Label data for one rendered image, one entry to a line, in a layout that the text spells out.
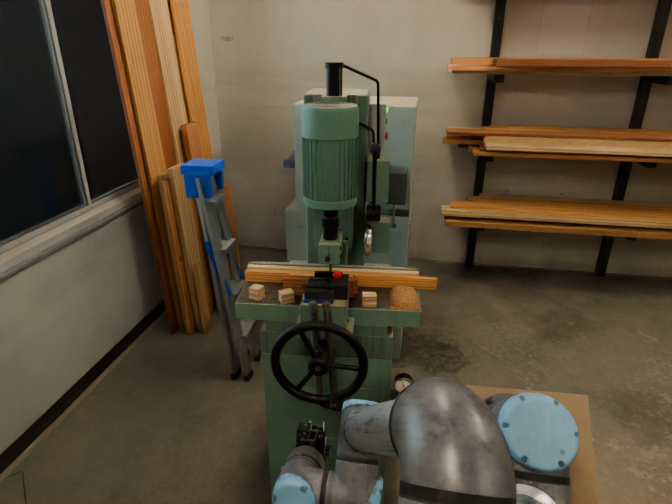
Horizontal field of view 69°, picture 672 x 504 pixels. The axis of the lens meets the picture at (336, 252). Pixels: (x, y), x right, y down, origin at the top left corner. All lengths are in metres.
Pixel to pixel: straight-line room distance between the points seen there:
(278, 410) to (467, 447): 1.36
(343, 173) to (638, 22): 2.87
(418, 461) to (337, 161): 1.09
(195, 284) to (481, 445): 2.68
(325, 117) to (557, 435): 0.98
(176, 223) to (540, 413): 2.31
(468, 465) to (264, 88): 3.67
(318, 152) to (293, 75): 2.48
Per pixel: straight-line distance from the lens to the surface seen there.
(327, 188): 1.49
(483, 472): 0.52
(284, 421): 1.86
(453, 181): 3.92
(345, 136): 1.46
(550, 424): 1.10
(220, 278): 2.46
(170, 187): 2.88
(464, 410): 0.55
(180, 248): 2.99
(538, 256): 4.21
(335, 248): 1.59
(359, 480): 1.08
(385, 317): 1.57
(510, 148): 3.33
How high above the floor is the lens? 1.67
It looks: 23 degrees down
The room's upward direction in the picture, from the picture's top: straight up
